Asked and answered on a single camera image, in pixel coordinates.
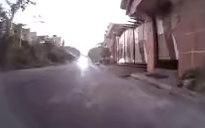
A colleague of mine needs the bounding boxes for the green tree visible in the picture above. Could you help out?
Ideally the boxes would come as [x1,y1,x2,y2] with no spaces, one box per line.
[87,43,112,65]

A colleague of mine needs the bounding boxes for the pale building with awning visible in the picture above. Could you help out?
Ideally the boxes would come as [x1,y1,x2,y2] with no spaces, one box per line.
[103,20,148,66]

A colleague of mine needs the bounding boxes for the grey asphalt road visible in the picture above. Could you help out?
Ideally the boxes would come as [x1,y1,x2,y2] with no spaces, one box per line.
[0,60,205,128]

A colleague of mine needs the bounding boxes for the grey pavement strip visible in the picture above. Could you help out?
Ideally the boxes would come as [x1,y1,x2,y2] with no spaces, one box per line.
[104,63,205,104]

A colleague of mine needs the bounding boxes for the pale buildings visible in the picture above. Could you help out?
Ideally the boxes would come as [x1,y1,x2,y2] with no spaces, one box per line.
[10,22,66,48]

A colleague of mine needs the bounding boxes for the green roadside bushes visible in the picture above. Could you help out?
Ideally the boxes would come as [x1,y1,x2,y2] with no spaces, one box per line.
[0,41,82,72]

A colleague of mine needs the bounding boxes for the red brick building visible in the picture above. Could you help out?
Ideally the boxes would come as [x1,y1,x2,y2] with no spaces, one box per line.
[120,0,205,78]

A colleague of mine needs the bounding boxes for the green weeds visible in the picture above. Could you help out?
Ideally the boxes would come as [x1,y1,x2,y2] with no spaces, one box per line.
[180,64,205,95]

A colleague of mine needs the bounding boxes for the bare tree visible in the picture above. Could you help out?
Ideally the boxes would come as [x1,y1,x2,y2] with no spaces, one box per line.
[0,0,38,48]

